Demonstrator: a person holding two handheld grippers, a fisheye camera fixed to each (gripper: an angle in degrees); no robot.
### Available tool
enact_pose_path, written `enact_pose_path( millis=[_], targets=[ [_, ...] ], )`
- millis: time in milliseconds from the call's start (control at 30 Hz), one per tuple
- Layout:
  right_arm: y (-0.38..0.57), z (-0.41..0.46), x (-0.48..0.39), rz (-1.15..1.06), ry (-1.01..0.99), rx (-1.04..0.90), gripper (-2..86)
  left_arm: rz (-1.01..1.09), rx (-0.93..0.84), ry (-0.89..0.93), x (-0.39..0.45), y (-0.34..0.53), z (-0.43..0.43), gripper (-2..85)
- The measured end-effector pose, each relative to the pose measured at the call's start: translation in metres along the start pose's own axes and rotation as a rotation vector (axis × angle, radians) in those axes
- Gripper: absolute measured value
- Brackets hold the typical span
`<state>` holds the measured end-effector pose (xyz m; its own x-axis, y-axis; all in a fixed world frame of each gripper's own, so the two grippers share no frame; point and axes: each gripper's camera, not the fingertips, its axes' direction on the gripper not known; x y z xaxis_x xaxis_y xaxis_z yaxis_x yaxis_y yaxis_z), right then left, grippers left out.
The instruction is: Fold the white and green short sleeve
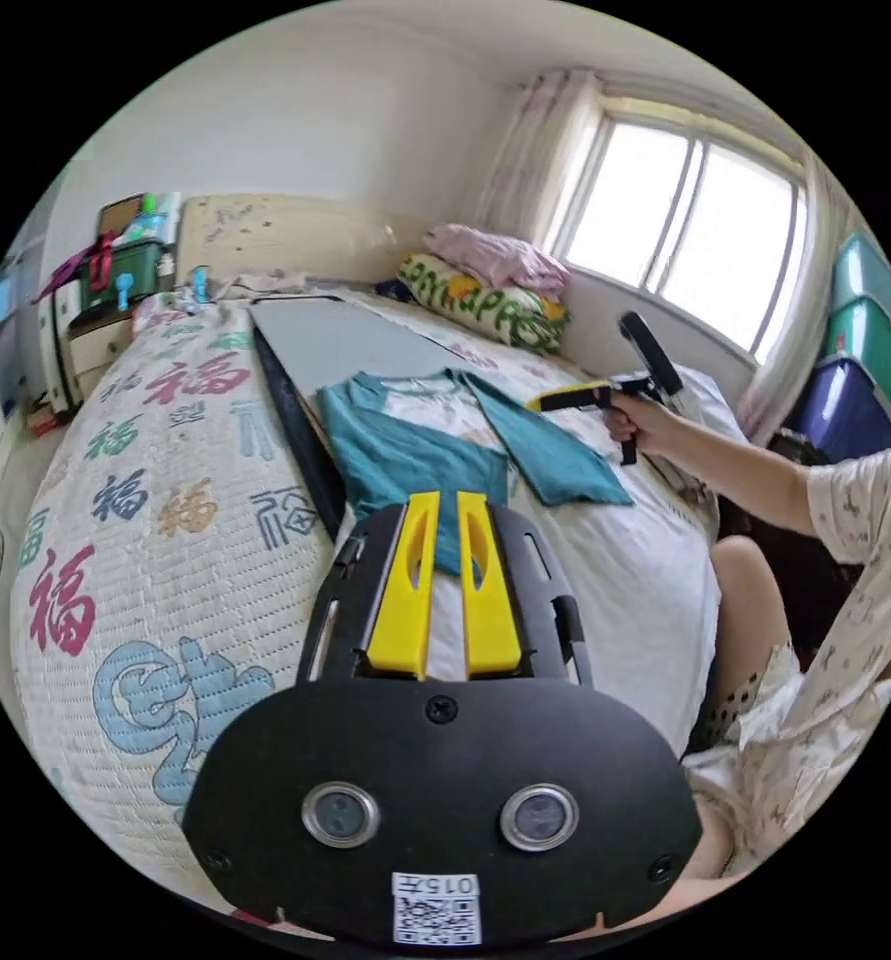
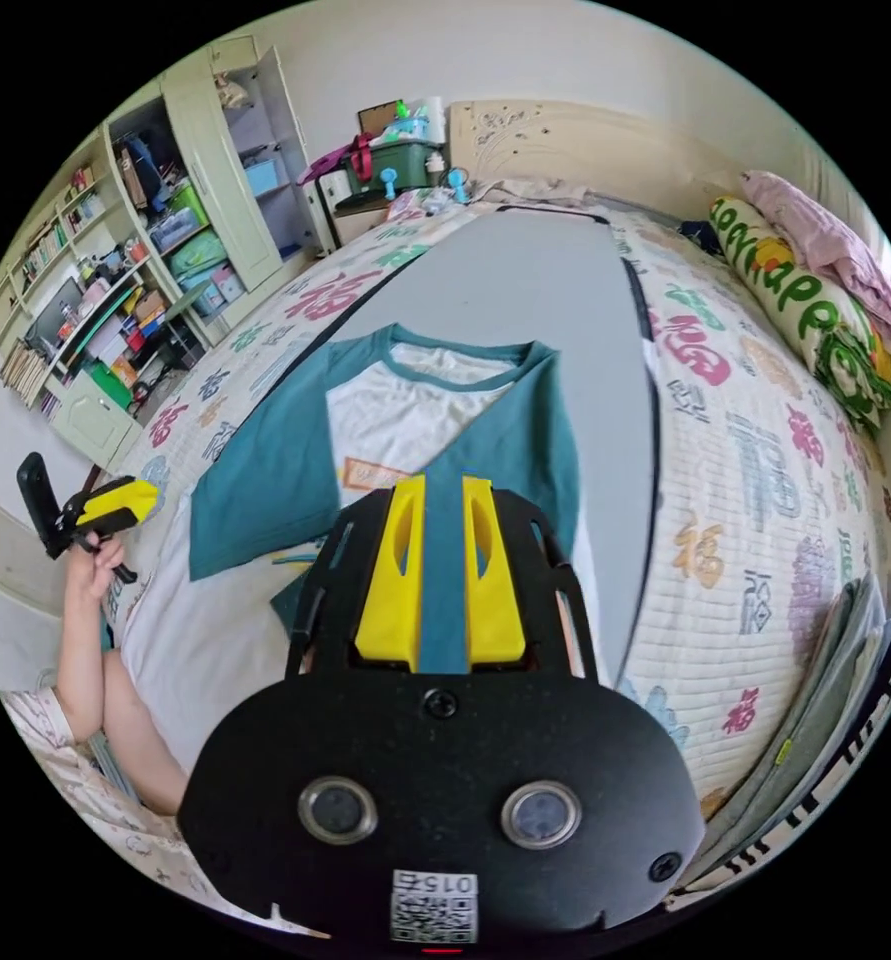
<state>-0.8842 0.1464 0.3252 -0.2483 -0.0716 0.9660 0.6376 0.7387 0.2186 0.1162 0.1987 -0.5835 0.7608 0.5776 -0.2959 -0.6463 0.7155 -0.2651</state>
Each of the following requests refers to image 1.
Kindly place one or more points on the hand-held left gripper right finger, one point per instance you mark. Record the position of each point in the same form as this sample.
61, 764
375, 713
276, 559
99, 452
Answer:
490, 607

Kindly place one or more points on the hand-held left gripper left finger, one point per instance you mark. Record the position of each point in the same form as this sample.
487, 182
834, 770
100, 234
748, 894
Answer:
407, 600

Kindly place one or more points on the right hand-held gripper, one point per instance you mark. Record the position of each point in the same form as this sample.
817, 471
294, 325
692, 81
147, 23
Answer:
584, 402

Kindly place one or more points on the white and green short-sleeve shirt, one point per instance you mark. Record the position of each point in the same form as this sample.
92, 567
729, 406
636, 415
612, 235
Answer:
400, 450

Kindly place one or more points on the person's right forearm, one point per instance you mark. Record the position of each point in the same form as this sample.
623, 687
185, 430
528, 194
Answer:
737, 469

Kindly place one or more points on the person's right hand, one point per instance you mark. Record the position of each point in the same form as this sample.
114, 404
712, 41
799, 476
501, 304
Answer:
636, 424

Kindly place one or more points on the rolled quilt with green print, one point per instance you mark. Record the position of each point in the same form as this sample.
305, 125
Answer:
482, 311

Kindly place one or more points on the pink folded blanket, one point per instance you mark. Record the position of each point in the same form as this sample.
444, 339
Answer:
497, 259

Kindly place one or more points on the window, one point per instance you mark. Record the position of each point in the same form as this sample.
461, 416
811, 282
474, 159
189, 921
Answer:
677, 225

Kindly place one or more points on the pale curtain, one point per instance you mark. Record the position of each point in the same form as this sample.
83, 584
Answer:
805, 322
535, 165

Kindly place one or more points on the grey folding board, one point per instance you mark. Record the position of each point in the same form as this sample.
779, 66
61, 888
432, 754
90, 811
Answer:
325, 337

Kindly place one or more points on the blue storage box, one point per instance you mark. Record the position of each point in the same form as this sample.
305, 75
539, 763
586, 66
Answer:
842, 409

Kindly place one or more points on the bed with printed quilt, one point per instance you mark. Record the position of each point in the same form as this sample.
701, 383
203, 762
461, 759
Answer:
152, 450

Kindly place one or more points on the teal storage box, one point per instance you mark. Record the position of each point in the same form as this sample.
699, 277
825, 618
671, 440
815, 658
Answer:
872, 360
872, 277

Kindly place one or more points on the person's body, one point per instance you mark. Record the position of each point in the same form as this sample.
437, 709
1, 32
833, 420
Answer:
865, 540

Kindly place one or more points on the nightstand with green box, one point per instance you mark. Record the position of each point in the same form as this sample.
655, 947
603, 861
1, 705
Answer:
115, 262

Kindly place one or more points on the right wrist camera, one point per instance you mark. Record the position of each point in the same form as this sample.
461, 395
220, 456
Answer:
655, 352

